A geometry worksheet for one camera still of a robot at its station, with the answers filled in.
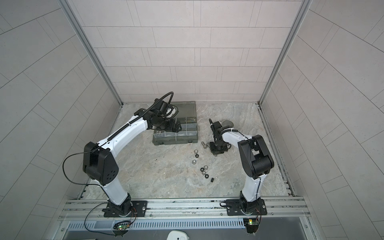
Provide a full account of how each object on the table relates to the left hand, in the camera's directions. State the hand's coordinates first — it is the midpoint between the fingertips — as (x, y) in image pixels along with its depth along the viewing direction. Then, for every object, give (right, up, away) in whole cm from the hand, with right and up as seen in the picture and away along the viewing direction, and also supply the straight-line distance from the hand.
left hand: (179, 125), depth 84 cm
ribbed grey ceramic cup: (+30, +1, +16) cm, 34 cm away
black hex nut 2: (+15, -28, -3) cm, 32 cm away
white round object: (+2, -45, -21) cm, 50 cm away
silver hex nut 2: (+15, -24, +1) cm, 28 cm away
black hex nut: (+13, -25, 0) cm, 28 cm away
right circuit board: (+36, -44, -16) cm, 59 cm away
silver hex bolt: (+15, -14, +8) cm, 22 cm away
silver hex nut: (+8, -22, +3) cm, 23 cm away
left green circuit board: (-22, -43, -20) cm, 52 cm away
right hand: (+20, -17, +9) cm, 28 cm away
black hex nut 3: (+18, -29, -4) cm, 35 cm away
